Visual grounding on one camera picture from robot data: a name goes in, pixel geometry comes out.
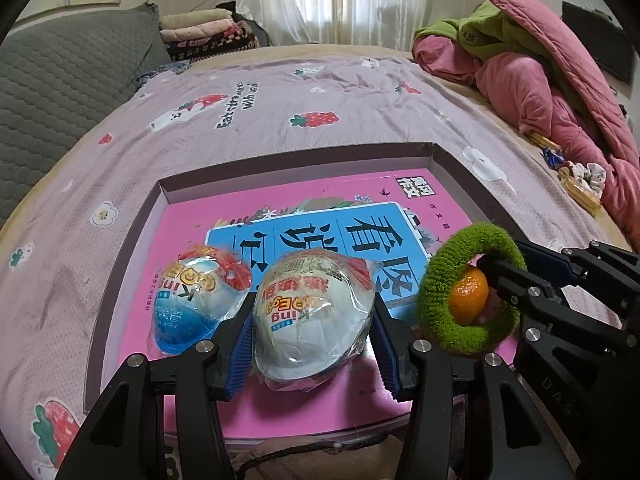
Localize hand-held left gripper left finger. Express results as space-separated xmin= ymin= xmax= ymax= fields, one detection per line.
xmin=52 ymin=292 xmax=256 ymax=480

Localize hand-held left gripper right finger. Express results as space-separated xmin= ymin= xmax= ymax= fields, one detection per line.
xmin=370 ymin=292 xmax=576 ymax=480

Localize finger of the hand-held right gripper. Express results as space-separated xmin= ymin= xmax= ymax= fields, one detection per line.
xmin=477 ymin=254 xmax=576 ymax=332
xmin=515 ymin=241 xmax=640 ymax=326

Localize orange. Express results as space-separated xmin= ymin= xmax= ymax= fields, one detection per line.
xmin=448 ymin=266 xmax=489 ymax=325

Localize blue toy egg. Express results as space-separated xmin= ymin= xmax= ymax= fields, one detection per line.
xmin=148 ymin=244 xmax=253 ymax=356

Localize green fuzzy hair ring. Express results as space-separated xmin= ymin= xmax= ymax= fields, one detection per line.
xmin=419 ymin=223 xmax=528 ymax=356

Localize white toy egg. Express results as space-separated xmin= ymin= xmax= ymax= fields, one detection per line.
xmin=252 ymin=249 xmax=375 ymax=391

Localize beige mesh drawstring bag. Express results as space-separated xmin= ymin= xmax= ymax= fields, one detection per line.
xmin=220 ymin=437 xmax=416 ymax=480

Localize shallow grey box with pink book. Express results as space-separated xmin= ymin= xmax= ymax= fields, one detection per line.
xmin=82 ymin=142 xmax=623 ymax=461

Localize pink book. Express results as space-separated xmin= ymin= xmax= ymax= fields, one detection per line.
xmin=145 ymin=172 xmax=516 ymax=441

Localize pink quilt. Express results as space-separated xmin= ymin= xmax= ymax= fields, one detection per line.
xmin=412 ymin=0 xmax=640 ymax=253

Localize purple strawberry printed blanket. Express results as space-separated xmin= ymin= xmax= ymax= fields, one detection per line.
xmin=0 ymin=50 xmax=640 ymax=480

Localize black television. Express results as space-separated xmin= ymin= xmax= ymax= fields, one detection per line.
xmin=561 ymin=0 xmax=636 ymax=86

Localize green blanket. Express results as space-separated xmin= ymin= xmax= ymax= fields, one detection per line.
xmin=417 ymin=0 xmax=586 ymax=111

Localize dark blue knitted cloth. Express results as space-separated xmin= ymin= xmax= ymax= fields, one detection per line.
xmin=135 ymin=60 xmax=193 ymax=83

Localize grey quilted headboard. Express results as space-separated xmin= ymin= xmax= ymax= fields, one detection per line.
xmin=0 ymin=2 xmax=171 ymax=231

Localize stack of folded blankets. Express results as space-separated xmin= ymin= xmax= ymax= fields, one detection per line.
xmin=159 ymin=7 xmax=261 ymax=61

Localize white sheer curtain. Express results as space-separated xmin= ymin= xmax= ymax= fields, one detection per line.
xmin=235 ymin=0 xmax=453 ymax=53

